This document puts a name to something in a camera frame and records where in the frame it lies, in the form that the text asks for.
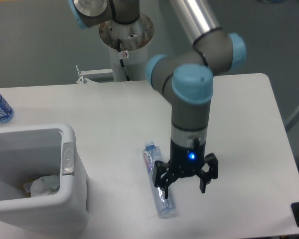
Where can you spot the white trash can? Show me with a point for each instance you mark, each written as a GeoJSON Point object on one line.
{"type": "Point", "coordinates": [32, 151]}

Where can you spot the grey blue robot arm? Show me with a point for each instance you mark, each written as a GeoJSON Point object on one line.
{"type": "Point", "coordinates": [186, 81]}

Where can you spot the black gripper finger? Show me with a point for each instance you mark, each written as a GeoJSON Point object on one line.
{"type": "Point", "coordinates": [163, 176]}
{"type": "Point", "coordinates": [212, 173]}

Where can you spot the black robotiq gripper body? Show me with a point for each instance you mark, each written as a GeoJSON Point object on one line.
{"type": "Point", "coordinates": [185, 162]}

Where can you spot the clear plastic bottle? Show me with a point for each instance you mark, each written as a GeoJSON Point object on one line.
{"type": "Point", "coordinates": [166, 208]}

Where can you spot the white left base bracket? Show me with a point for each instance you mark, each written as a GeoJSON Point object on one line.
{"type": "Point", "coordinates": [98, 76]}

